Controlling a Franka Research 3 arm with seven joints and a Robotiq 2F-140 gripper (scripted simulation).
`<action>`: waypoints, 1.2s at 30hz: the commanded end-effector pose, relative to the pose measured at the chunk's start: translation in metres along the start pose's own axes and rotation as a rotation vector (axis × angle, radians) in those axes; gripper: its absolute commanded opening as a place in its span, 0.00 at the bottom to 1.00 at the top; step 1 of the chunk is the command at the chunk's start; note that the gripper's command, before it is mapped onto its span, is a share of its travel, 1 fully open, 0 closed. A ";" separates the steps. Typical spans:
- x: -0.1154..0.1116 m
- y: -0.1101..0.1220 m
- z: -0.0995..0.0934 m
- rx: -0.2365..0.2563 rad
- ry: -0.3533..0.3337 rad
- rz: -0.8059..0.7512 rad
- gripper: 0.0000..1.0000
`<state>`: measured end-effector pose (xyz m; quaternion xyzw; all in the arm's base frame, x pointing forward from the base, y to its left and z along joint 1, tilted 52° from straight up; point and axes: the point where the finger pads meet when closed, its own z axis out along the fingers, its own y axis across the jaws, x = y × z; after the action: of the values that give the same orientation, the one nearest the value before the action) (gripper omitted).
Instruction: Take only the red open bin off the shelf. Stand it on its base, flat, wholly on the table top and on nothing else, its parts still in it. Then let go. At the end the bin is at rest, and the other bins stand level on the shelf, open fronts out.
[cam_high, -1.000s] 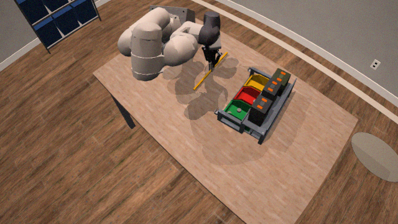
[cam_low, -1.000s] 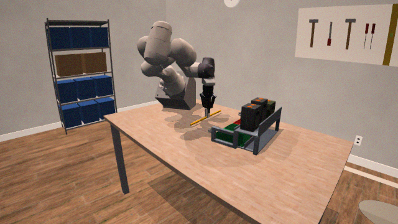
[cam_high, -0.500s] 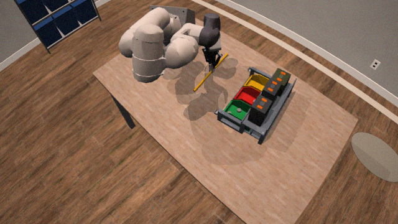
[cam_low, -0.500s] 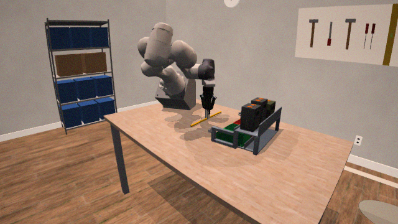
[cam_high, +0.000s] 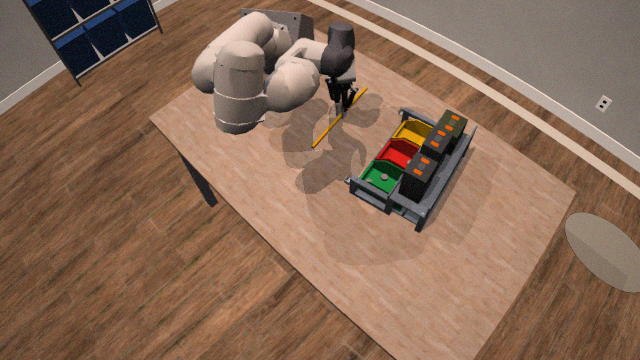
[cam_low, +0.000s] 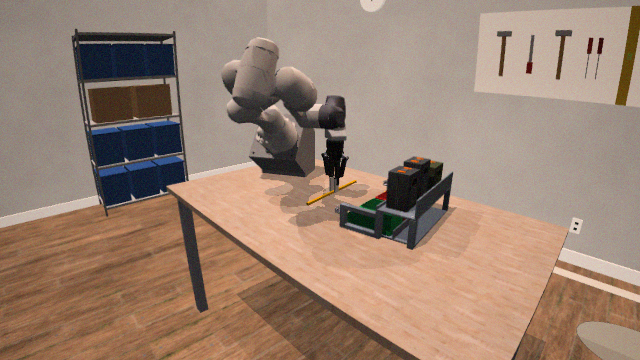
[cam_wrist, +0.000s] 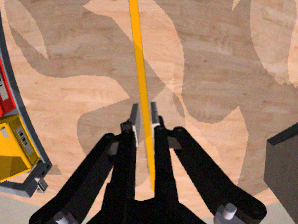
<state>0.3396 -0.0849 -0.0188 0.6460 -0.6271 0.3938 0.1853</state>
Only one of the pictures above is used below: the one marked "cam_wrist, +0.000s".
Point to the yellow open bin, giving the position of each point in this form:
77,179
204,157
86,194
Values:
11,163

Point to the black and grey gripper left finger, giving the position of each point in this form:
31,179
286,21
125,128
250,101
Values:
75,199

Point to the grey metal shelf rack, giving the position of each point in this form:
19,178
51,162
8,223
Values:
36,178

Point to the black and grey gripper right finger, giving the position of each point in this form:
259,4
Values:
228,203

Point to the red bin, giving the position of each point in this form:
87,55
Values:
7,103

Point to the orange bar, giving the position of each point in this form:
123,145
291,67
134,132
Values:
136,30

